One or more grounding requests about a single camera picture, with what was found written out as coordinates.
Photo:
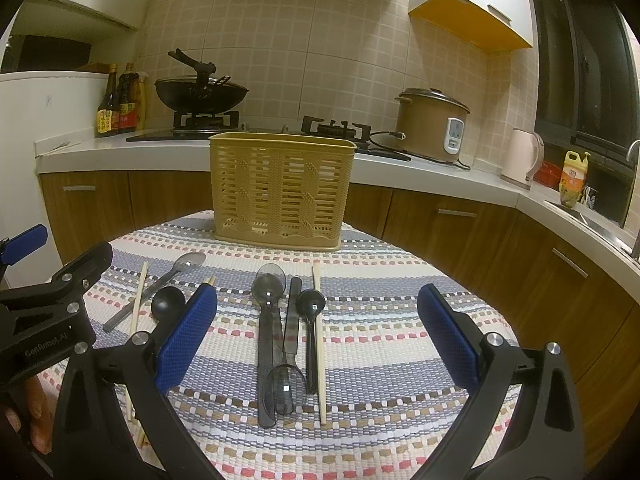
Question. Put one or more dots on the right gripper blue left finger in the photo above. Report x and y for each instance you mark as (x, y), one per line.
(91, 439)

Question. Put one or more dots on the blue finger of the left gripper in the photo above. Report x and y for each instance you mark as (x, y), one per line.
(19, 247)

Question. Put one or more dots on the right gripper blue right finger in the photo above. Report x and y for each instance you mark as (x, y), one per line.
(544, 439)

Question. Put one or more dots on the wooden chopstick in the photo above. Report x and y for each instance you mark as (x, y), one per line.
(134, 324)
(321, 354)
(210, 279)

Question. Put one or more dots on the clear plastic spoon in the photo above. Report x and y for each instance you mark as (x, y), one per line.
(267, 289)
(287, 381)

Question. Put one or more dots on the person's left hand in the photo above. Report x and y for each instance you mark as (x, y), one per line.
(41, 418)

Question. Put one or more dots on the black plastic spoon left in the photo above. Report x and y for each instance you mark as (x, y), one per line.
(166, 300)

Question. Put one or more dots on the black plastic spoon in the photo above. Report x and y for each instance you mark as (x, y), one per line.
(308, 305)
(166, 300)

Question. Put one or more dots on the white refrigerator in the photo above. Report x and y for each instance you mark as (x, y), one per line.
(44, 114)

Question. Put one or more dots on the dark soy sauce bottle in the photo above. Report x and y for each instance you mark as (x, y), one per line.
(107, 115)

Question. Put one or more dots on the metal spoon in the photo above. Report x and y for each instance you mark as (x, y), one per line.
(184, 264)

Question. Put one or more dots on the red label sauce bottle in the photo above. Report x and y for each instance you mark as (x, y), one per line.
(127, 99)

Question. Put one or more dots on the black gas stove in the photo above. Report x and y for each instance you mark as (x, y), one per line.
(189, 127)

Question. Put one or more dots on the steel sink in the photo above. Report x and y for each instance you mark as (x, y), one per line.
(588, 199)

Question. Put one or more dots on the black wok with lid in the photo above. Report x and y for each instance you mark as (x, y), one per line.
(201, 93)

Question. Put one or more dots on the black plastic spoon right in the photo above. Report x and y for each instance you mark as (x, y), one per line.
(308, 305)

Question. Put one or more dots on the yellow oil bottle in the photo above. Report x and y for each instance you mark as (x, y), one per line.
(573, 177)

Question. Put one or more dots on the tan plastic utensil basket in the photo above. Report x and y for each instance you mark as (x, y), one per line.
(280, 190)

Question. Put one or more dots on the white electric kettle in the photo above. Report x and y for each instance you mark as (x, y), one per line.
(524, 157)

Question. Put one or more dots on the brown rice cooker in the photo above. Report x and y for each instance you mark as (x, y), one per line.
(430, 124)

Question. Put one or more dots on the dark window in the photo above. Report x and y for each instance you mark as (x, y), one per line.
(587, 91)

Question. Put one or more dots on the orange white wall cabinet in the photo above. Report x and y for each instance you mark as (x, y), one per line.
(492, 25)

